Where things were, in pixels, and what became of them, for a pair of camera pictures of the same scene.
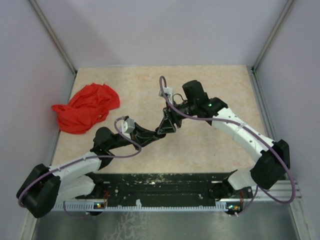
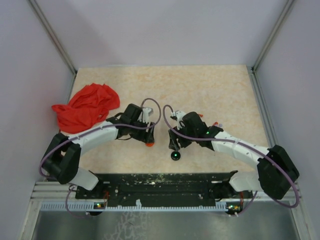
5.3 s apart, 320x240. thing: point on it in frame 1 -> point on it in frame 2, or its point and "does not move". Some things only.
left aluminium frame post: (41, 16) does not move
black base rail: (165, 189) does not move
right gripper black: (167, 126) -> (173, 144)
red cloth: (90, 106) does not move
